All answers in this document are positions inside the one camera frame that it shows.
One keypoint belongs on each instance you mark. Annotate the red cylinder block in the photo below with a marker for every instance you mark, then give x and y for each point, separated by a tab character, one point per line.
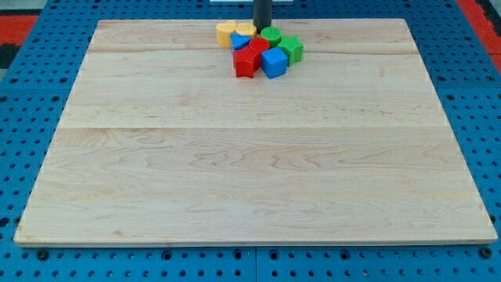
259	45

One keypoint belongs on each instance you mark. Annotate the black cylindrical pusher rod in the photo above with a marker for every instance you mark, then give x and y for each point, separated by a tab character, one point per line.
262	14

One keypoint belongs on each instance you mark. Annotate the yellow heart block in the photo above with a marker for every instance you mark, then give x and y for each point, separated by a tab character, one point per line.
223	33

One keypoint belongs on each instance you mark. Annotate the wooden board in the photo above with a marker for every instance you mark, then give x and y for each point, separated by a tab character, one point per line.
161	145

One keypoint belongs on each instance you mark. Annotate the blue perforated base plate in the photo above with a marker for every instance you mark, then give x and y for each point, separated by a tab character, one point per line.
460	43

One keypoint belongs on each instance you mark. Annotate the green cylinder block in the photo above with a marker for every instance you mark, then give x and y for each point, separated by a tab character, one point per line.
272	34

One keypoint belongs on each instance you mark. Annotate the red star block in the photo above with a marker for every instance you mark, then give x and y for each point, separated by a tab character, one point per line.
246	62

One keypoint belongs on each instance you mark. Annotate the yellow hexagon block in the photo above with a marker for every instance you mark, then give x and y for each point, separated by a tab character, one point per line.
246	29

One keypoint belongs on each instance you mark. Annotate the blue cube block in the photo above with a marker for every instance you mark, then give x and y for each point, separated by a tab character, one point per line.
274	62

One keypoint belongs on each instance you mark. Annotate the green star block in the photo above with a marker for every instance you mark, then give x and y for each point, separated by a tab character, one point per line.
293	48

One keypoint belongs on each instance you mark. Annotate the blue triangle block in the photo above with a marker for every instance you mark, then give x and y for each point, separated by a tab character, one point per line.
239	41

